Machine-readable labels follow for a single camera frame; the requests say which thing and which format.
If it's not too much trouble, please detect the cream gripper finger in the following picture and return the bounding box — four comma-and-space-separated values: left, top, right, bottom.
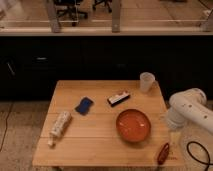
170, 132, 181, 146

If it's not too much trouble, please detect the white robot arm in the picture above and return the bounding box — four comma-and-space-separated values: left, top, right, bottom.
165, 88, 213, 143

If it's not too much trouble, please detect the orange ceramic bowl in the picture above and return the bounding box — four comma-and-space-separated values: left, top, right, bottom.
116, 109, 151, 143

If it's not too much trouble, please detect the wooden table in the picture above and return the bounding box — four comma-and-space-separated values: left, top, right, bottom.
33, 80, 184, 167

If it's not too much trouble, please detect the translucent plastic cup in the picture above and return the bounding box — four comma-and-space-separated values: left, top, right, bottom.
140, 72, 155, 93

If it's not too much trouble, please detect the black white board eraser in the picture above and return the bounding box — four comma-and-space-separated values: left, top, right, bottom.
107, 91, 130, 107

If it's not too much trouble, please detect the blue sponge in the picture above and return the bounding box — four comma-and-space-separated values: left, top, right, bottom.
75, 97, 93, 115

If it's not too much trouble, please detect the black office chair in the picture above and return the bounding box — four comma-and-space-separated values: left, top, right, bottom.
53, 0, 88, 26
92, 0, 113, 14

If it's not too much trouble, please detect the dark cabinet counter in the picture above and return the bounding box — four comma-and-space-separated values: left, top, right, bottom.
0, 35, 213, 100

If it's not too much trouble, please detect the black cable on floor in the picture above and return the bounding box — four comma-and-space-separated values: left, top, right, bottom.
186, 140, 213, 171

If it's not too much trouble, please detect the thin cable left floor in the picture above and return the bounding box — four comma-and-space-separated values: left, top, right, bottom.
0, 99, 15, 153

